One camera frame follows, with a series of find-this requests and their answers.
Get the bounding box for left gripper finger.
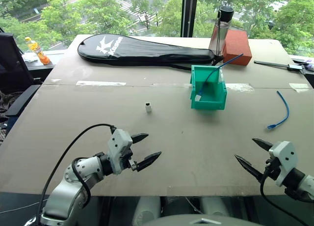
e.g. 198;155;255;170
131;133;150;145
135;151;162;173

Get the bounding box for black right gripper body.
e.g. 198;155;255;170
263;157;281;181

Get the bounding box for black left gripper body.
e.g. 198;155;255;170
120;143;137;172

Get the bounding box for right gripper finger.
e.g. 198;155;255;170
252;138;274;152
235;154;265;181

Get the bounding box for pale rounded shape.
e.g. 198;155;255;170
199;196;229;217
131;196;162;226

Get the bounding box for clear tape strip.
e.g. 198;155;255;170
288;83;310;93
226;83;256;93

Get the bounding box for green plastic bin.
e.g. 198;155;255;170
189;64;228;111

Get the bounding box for black racket bag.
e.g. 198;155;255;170
77;33;224;71

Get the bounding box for purple object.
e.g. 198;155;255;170
293;58;314;72

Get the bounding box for red brick block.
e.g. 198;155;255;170
222;30;253;66

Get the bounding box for clear bottle with black cap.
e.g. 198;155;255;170
208;6;235;57

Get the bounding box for orange drink bottle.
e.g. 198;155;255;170
25;36;51;65

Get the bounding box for white crumpled tissue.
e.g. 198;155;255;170
23;52;39;63

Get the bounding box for black office chair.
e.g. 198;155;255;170
0;32;43;136

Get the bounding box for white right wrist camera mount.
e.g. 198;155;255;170
268;141;299;187

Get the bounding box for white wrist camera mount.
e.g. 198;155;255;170
107;129;134;175
268;141;299;187

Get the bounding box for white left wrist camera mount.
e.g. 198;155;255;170
107;129;134;175

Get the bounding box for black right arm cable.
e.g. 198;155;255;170
260;162;314;226

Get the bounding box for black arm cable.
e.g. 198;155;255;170
36;123;116;224
260;162;314;226

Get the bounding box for blue cable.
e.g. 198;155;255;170
195;53;244;102
266;90;290;132

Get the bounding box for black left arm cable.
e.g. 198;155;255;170
36;123;116;224

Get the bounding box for dark window frame post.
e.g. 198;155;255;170
181;0;199;38

